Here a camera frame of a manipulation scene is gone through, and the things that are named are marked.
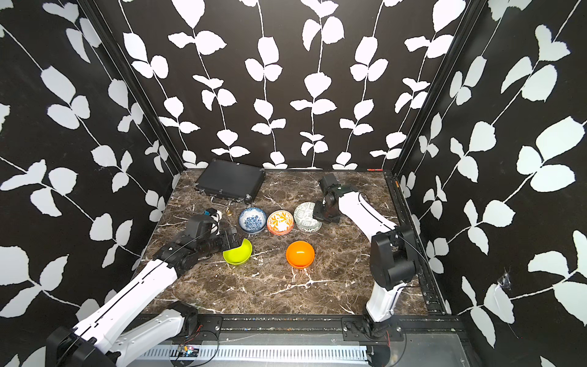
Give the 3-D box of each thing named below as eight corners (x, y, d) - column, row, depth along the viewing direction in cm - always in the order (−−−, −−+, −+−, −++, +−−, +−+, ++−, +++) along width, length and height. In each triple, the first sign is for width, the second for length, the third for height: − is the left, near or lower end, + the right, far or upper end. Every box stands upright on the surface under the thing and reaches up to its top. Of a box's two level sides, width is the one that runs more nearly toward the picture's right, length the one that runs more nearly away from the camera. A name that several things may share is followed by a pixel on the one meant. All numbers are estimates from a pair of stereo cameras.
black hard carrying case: (196, 192, 112) (192, 184, 108) (218, 163, 126) (215, 155, 121) (249, 206, 107) (247, 198, 103) (266, 174, 121) (265, 166, 116)
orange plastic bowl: (285, 270, 89) (284, 264, 85) (286, 246, 95) (286, 240, 91) (314, 270, 89) (314, 264, 85) (313, 246, 95) (313, 240, 91)
